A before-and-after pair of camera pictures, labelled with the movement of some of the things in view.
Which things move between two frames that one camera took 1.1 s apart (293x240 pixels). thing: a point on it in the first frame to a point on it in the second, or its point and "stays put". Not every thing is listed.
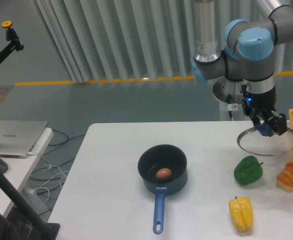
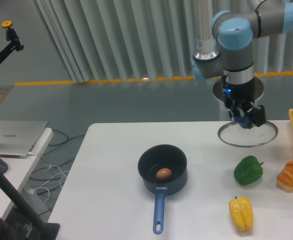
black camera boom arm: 14,42 stays put
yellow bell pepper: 242,209 stays put
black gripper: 265,102 to 244,92
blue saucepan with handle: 162,156 stays put
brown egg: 163,174 stays put
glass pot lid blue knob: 250,141 to 245,123
